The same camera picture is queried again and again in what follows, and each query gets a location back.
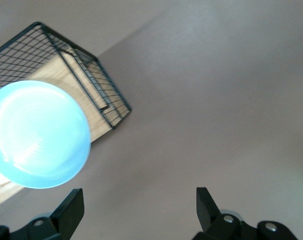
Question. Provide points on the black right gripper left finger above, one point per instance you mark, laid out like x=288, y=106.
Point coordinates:
x=61, y=220

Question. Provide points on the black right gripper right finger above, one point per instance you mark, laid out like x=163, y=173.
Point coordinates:
x=214, y=222

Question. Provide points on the wooden rack board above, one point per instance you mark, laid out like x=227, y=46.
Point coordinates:
x=60, y=72

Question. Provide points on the light blue round plate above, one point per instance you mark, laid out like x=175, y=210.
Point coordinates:
x=39, y=135

